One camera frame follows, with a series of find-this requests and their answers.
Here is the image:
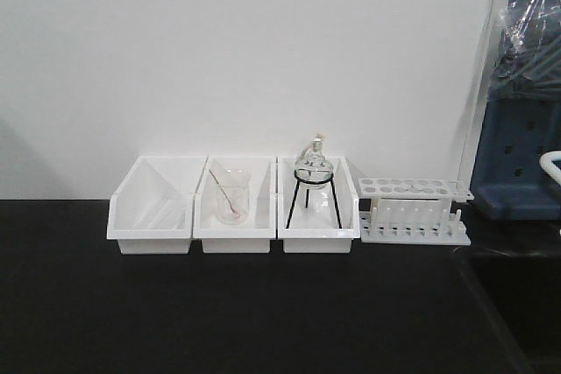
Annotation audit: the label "glass beaker in bin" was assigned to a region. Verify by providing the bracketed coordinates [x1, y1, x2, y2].
[213, 168, 251, 225]

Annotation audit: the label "glass alcohol lamp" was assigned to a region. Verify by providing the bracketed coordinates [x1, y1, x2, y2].
[295, 134, 334, 190]

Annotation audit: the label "white middle storage bin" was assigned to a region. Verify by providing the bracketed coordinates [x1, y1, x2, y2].
[193, 156, 277, 253]

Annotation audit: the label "white storage bin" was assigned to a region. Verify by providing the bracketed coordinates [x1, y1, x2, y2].
[193, 156, 277, 253]
[277, 157, 360, 253]
[106, 155, 207, 255]

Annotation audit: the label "glass stirring rod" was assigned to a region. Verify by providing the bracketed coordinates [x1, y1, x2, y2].
[209, 170, 241, 218]

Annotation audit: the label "white right storage bin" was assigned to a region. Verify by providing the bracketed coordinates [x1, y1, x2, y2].
[277, 157, 360, 253]

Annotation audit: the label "white test tube rack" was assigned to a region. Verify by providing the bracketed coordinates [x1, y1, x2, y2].
[359, 177, 474, 246]

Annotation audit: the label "white left storage bin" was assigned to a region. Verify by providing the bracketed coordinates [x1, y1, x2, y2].
[106, 155, 207, 255]

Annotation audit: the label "blue-grey pegboard drying rack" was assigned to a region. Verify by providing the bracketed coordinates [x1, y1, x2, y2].
[471, 0, 560, 220]

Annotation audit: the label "white lab faucet green knobs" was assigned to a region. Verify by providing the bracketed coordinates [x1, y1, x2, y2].
[539, 150, 561, 185]

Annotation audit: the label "clear plastic bag of pegs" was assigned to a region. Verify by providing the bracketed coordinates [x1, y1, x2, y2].
[488, 0, 560, 102]

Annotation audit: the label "black lab sink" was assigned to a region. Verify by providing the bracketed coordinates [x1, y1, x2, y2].
[452, 246, 560, 373]

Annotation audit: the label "black wire tripod stand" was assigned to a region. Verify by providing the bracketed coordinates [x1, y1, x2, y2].
[285, 170, 342, 229]

